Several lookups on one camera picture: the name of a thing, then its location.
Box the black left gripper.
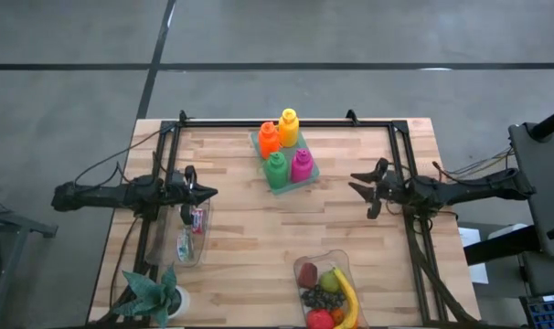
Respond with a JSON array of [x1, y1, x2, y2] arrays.
[[165, 164, 218, 226]]

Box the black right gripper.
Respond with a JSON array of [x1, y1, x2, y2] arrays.
[[348, 157, 406, 220]]

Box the red labelled tin can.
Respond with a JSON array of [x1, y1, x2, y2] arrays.
[[191, 207, 208, 236]]

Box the white lidded tin can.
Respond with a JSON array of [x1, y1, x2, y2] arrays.
[[176, 227, 195, 248]]

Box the pink plastic squeeze bottle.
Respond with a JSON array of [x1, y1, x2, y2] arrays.
[[289, 148, 314, 184]]

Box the green plastic squeeze bottle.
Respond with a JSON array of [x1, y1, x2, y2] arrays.
[[265, 152, 291, 190]]

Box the yellow plastic squeeze bottle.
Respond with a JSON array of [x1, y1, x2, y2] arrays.
[[278, 108, 301, 148]]

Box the orange plastic squeeze bottle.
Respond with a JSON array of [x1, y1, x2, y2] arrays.
[[257, 122, 282, 160]]

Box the clear plastic bin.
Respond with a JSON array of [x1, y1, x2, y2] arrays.
[[146, 196, 212, 269], [293, 249, 368, 329]]

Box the green toy pear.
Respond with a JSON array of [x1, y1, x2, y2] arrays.
[[319, 270, 342, 295]]

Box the dark red toy onion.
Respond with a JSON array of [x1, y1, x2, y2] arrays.
[[297, 262, 319, 290]]

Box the yellow toy banana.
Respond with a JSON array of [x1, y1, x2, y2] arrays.
[[332, 268, 359, 329]]

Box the dark purple toy grapes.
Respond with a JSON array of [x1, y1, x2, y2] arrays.
[[301, 286, 346, 310]]

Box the red toy apple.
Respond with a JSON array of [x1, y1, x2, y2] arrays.
[[306, 308, 336, 329]]

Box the teal translucent plastic tray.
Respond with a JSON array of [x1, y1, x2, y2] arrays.
[[250, 131, 321, 196]]

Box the green plant in white pot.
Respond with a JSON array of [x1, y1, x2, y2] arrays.
[[114, 263, 191, 328]]

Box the white paper sheet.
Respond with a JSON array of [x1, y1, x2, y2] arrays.
[[457, 227, 489, 285]]

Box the gray metal stand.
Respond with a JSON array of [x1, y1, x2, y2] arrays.
[[0, 200, 59, 329]]

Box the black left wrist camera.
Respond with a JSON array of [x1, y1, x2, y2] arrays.
[[166, 171, 187, 189]]

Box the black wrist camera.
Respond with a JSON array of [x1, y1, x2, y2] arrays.
[[166, 171, 187, 189], [402, 175, 436, 205]]

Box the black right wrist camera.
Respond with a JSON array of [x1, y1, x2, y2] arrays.
[[402, 175, 436, 205]]

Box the black floor cable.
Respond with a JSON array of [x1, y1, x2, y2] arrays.
[[73, 117, 182, 188]]

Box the brown cable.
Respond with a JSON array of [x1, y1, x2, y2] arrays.
[[108, 214, 141, 302]]

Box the black aluminium rig frame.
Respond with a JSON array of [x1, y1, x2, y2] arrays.
[[134, 109, 477, 328]]

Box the yellow cable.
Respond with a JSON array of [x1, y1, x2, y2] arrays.
[[431, 148, 516, 184]]

